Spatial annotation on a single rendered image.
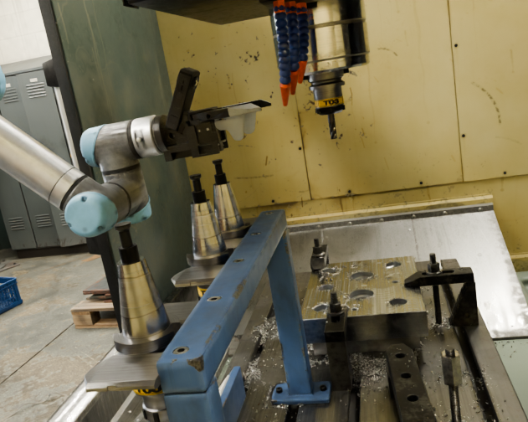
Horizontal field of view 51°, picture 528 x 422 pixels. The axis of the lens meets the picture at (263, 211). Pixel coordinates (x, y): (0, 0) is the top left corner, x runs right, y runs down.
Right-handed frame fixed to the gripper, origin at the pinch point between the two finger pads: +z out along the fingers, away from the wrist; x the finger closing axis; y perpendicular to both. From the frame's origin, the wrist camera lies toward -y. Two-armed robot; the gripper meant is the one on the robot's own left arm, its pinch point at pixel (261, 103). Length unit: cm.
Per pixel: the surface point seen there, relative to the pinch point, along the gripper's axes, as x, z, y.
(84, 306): -218, -189, 118
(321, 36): 8.0, 13.1, -8.6
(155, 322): 56, -3, 15
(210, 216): 33.8, -2.8, 11.4
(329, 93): 2.5, 12.3, 0.5
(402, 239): -90, 22, 59
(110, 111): -47, -52, -4
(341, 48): 7.2, 15.8, -6.2
